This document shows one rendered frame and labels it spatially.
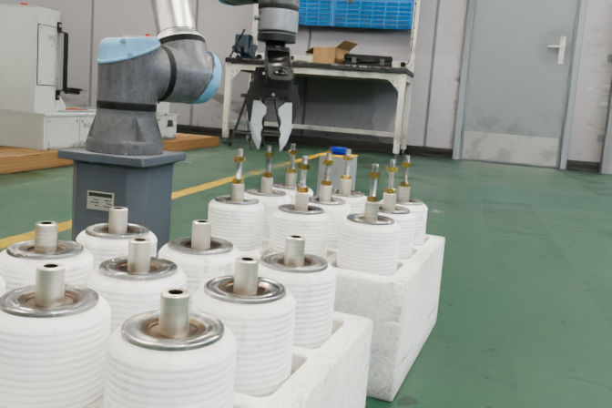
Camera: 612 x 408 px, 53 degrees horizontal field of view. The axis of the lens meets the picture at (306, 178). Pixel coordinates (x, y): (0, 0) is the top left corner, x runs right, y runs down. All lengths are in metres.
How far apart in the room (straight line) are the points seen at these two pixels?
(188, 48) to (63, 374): 0.93
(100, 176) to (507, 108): 5.03
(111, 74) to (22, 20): 2.29
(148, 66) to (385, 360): 0.71
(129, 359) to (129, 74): 0.86
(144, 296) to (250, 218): 0.46
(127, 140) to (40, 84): 2.26
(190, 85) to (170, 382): 0.94
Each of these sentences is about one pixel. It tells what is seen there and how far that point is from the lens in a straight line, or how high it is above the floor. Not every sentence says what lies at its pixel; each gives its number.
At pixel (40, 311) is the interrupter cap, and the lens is 0.53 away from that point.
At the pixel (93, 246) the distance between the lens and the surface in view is 0.77.
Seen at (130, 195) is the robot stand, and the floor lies 0.23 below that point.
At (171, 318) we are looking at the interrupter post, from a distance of 0.47.
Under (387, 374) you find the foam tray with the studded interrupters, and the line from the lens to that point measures 0.96.
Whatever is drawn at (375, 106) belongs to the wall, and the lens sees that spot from 6.04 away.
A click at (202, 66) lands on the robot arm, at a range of 1.35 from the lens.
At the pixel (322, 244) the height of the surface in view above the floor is 0.20.
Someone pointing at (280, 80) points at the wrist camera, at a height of 0.46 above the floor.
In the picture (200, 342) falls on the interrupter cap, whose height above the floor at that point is 0.25.
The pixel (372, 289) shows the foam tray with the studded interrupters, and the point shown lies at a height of 0.16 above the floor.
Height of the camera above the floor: 0.43
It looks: 7 degrees down
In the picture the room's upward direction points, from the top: 4 degrees clockwise
